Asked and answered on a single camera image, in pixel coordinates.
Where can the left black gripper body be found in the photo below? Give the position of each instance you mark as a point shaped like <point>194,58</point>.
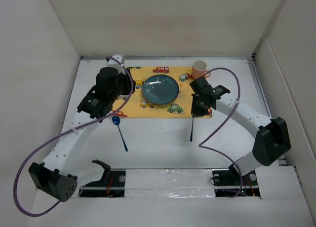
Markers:
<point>123,87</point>

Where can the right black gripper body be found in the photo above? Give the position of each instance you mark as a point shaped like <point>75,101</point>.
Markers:
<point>198,107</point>

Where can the pink and white cup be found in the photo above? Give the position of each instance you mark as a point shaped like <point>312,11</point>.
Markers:
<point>199,68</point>

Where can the yellow car-print cloth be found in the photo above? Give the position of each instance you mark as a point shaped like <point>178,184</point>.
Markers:
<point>139,107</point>

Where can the blue metal spoon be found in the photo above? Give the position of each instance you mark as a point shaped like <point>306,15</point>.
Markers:
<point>116,121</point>

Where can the blue metal fork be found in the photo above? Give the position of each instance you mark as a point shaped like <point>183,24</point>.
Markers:
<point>192,128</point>

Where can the dark teal ceramic plate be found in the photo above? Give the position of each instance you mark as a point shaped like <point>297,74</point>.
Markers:
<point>160,89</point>

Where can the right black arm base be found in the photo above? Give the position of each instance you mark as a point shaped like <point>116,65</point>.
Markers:
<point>227,184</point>

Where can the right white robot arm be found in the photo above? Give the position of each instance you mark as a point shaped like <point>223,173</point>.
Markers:
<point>271,135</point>

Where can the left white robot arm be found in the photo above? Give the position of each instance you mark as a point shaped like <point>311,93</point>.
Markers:
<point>52,175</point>

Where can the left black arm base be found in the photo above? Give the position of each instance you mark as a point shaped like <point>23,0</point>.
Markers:
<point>110,185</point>

